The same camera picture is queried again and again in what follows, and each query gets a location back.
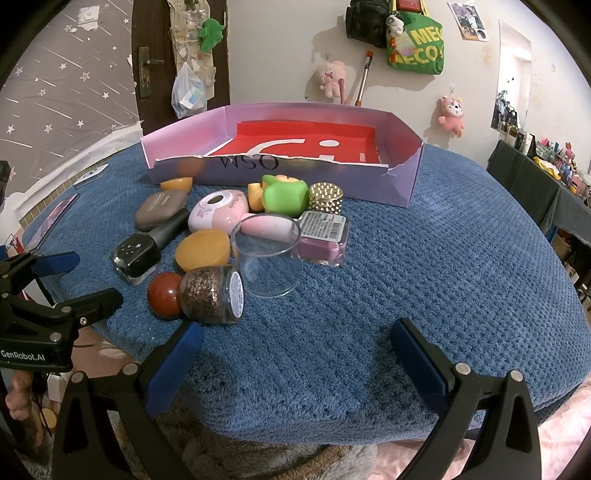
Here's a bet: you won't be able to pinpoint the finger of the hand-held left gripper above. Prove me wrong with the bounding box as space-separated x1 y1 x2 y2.
0 287 125 342
0 251 80 296

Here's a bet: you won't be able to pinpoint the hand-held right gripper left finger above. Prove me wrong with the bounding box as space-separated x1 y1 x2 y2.
51 320 206 480

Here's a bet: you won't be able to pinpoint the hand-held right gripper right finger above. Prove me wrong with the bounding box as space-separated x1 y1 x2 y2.
390 318 543 480

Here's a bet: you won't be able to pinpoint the black nail polish bottle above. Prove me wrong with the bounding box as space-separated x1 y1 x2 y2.
110 208 191 287

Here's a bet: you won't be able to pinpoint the glitter bottle with red cap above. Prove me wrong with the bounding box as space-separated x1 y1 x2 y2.
147 265 245 325

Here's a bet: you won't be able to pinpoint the brown grey earbud case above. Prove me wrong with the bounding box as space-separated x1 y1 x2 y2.
135 190 189 232

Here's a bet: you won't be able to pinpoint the orange round lid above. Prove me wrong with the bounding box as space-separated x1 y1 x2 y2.
174 229 232 273

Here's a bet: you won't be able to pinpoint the clear glass cup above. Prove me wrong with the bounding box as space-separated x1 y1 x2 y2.
229 215 303 298

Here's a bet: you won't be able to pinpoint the pink round gadget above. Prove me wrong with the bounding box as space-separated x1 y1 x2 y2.
187 189 250 234

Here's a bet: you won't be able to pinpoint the orange half dome cap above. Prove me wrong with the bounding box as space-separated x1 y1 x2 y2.
160 175 194 193

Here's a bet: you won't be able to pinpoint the pink square bottle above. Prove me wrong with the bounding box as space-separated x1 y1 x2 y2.
240 210 350 268

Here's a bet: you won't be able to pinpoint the gold studded jar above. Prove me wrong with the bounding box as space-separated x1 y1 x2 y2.
308 182 345 215

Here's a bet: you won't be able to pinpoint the purple cardboard box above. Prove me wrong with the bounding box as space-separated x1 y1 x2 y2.
140 102 424 209

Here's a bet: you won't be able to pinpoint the green yellow frog toy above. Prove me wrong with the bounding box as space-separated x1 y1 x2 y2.
247 174 309 217

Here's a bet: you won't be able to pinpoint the person's left hand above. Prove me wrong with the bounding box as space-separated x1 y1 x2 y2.
6 373 35 423

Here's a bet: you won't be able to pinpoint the smartphone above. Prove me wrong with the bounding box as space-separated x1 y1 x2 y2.
23 193 80 250

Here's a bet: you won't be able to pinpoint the blue knitted blanket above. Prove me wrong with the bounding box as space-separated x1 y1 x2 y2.
21 138 587 446

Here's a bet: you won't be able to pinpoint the white card device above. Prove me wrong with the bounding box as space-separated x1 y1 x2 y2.
73 164 110 188

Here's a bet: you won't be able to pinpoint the grey fluffy rug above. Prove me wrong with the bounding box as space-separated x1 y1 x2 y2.
115 401 384 480

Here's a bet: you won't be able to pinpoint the pink bedsheet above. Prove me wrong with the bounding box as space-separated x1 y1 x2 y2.
536 374 591 480

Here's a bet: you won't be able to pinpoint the clear plastic bag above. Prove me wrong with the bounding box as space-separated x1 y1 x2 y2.
171 60 207 120

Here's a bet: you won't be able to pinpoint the dark cloth covered table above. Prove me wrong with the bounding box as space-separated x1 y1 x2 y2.
487 138 591 241

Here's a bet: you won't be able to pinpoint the red paper liner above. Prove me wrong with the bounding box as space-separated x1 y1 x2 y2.
203 121 393 167

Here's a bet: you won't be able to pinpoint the pink fox plush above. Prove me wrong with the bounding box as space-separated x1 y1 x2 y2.
438 95 465 138

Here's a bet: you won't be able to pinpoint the dark brown door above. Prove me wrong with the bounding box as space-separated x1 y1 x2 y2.
130 0 232 123

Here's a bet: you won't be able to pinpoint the clear hanging organizer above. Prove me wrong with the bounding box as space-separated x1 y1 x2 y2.
166 0 218 100

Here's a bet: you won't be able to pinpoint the green plush toy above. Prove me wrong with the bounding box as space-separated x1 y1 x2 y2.
198 17 225 51

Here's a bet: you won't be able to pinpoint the pink plush toy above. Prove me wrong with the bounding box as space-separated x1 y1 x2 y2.
315 60 347 99

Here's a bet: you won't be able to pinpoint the green tote bag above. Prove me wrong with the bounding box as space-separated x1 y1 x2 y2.
385 11 445 75

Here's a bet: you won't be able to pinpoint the black bag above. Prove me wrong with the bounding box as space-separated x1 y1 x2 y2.
345 0 393 41

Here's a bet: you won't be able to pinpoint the brass door handle plate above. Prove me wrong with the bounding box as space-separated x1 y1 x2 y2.
139 46 164 99

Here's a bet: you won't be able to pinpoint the mop handle with orange grip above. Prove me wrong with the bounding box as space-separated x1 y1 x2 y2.
355 50 374 108

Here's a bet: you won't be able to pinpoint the wall mirror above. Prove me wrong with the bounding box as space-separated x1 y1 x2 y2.
490 19 533 134

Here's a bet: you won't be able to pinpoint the wall photos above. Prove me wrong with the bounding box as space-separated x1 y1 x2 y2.
447 1 489 42

